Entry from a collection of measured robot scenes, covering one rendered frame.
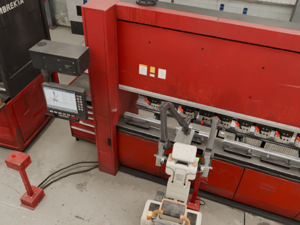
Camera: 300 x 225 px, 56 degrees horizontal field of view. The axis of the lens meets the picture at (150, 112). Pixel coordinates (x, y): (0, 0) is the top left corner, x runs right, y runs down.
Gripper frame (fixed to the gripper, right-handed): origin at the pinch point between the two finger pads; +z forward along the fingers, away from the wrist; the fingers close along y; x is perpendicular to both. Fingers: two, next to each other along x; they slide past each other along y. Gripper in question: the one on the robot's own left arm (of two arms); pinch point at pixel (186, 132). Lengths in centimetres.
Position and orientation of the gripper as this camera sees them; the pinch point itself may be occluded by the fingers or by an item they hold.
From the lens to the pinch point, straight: 323.1
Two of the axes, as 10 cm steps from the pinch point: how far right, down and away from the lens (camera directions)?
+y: -9.3, -2.5, 2.6
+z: 1.3, 4.3, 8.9
